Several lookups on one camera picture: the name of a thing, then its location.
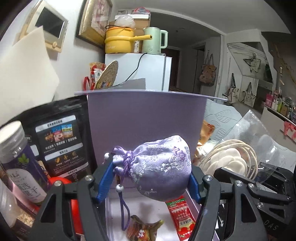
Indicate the crumpled clear plastic bag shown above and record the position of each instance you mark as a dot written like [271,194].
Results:
[124,20]

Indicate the white refrigerator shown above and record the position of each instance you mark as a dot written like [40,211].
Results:
[152,69]

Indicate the yellow cooking pot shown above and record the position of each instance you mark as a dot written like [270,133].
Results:
[119,41]

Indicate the white stair cabinet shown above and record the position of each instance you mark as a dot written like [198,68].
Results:
[235,53]

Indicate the long red snack packet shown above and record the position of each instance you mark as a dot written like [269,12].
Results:
[182,215]

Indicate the brown tote bag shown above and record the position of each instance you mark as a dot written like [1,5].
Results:
[208,71]

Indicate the chair with leaf cover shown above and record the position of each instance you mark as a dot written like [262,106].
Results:
[222,120]

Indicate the red snack bag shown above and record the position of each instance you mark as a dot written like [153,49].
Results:
[97,69]

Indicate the green electric kettle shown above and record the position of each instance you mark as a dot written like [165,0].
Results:
[152,40]

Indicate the framed picture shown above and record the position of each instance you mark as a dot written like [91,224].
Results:
[94,20]

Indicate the pink bow gift box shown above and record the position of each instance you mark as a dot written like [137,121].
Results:
[290,129]

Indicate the red plastic canister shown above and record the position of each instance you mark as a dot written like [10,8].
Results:
[74,213]

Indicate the white foam board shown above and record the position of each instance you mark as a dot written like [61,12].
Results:
[27,69]

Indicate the woven round trivet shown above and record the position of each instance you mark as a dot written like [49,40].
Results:
[107,75]

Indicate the grey paper sheet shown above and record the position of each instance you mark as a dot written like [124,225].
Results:
[131,83]

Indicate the brown candy packet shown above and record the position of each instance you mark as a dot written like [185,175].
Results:
[143,229]

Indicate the orange patterned package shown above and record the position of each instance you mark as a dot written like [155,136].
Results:
[205,132]

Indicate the purple gift box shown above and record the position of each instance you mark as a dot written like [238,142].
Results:
[148,115]

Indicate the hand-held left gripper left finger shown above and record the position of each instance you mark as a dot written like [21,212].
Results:
[105,183]

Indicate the row of cosmetic bottles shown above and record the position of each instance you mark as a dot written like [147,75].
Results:
[281,106]

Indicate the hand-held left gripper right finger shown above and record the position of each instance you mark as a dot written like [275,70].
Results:
[193,187]

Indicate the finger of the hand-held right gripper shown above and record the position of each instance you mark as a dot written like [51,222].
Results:
[288,178]
[227,175]

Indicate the black food bag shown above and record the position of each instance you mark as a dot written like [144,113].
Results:
[62,139]

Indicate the brown door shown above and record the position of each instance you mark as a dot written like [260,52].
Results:
[175,69]

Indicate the beige tote bag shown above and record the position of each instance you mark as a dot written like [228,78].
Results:
[234,91]
[248,97]

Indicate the cluster of food jars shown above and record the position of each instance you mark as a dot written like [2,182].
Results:
[20,162]

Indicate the clear bag of cotton pads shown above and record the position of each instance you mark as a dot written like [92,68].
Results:
[231,160]

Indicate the wall intercom panel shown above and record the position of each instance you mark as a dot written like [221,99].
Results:
[50,25]

